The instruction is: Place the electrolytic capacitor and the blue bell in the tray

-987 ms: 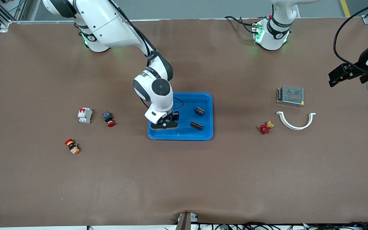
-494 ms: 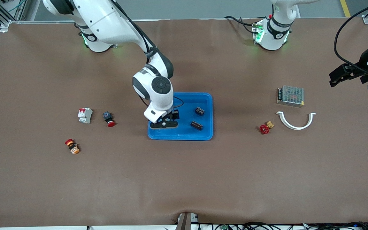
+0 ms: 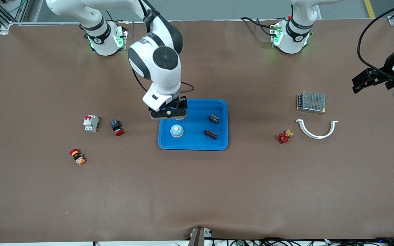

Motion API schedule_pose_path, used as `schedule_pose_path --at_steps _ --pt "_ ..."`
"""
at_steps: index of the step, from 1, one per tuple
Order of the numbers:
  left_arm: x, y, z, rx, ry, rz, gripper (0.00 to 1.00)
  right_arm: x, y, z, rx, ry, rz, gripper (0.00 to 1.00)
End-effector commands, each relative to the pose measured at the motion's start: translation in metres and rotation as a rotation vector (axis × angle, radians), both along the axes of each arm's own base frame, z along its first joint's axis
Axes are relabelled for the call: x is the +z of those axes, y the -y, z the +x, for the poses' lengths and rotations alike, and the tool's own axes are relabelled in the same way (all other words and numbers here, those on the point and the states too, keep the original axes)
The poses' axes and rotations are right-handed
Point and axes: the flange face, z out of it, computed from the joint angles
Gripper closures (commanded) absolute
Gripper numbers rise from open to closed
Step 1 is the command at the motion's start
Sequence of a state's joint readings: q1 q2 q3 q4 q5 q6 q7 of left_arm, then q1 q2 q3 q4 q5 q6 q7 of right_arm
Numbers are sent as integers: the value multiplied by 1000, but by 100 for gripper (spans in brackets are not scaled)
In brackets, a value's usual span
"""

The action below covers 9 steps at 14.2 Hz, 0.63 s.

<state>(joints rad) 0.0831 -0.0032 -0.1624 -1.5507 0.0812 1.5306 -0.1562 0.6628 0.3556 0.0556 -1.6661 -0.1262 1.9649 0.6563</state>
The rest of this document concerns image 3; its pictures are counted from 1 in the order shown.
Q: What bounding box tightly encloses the blue plastic tray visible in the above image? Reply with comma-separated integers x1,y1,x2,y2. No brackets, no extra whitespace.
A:
158,99,229,151

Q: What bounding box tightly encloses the black red push button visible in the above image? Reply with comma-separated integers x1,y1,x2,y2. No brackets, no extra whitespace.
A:
110,119,124,136

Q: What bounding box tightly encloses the metal mesh power supply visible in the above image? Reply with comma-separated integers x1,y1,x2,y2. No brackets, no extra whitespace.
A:
296,91,326,115

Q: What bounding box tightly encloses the white circuit breaker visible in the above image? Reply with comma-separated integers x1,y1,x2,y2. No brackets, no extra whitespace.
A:
83,115,100,133

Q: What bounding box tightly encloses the brown table mat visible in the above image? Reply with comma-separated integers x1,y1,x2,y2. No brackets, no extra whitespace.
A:
0,19,394,244

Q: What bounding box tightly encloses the red yellow emergency stop button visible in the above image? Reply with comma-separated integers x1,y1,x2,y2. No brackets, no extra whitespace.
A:
69,148,86,165

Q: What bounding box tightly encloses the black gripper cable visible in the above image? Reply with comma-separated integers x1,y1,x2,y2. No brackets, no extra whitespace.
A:
132,0,195,93
358,0,394,74

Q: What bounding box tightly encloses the white curved plastic bracket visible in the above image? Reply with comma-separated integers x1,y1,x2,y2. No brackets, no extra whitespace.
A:
296,119,339,139

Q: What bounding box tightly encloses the red handle brass valve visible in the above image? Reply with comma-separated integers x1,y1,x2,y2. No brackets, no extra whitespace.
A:
278,129,294,144

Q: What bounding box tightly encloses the black arm base cable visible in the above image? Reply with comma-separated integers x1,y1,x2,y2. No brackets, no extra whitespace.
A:
240,16,277,37

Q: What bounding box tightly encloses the metal mount bracket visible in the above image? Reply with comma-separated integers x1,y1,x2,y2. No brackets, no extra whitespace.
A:
187,226,214,246

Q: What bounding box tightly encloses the black cable bundle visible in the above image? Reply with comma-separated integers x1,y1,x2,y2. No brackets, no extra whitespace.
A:
214,237,394,246

